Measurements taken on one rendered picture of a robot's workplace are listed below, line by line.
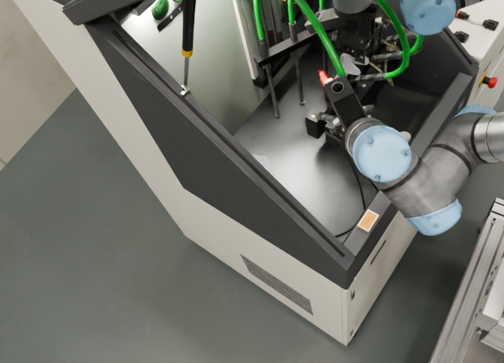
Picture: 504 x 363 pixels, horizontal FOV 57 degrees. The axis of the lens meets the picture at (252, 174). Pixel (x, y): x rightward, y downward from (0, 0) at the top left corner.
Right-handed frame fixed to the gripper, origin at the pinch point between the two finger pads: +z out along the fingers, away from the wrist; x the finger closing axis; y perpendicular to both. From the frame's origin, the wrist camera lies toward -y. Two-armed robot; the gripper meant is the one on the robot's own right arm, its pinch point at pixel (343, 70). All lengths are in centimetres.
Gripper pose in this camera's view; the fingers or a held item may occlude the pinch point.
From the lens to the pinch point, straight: 114.1
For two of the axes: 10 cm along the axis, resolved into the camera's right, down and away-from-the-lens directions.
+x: 5.9, -7.4, 3.3
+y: 7.9, 4.5, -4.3
